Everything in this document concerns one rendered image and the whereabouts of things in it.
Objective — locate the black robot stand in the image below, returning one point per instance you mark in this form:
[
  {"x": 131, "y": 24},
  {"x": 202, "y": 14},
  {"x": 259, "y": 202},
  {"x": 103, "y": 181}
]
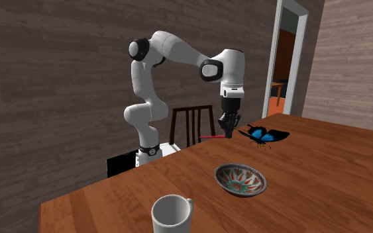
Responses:
[{"x": 120, "y": 164}]

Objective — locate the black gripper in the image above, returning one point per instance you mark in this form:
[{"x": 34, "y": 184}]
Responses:
[{"x": 230, "y": 105}]

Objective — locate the thin red pen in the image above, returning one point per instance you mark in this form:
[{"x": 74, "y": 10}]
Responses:
[{"x": 210, "y": 136}]

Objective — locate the dark wooden chair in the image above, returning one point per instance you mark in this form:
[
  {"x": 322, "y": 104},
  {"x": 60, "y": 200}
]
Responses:
[{"x": 192, "y": 124}]

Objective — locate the brown wooden table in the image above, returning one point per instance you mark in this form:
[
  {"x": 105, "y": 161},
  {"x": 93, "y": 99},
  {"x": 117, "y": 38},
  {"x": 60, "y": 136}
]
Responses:
[{"x": 318, "y": 180}]

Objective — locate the patterned ceramic bowl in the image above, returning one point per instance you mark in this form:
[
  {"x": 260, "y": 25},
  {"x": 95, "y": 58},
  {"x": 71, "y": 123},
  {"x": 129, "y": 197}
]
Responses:
[{"x": 240, "y": 180}]

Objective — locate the white mug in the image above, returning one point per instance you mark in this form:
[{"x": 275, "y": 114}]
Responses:
[{"x": 170, "y": 216}]

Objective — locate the white-framed doorway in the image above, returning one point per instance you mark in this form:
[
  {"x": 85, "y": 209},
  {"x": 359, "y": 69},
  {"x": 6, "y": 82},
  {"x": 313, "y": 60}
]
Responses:
[{"x": 297, "y": 61}]

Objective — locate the blue and black butterfly figure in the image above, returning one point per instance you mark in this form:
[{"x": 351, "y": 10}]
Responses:
[{"x": 267, "y": 135}]

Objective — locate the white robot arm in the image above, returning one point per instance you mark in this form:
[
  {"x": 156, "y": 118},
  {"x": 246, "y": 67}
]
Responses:
[{"x": 147, "y": 87}]

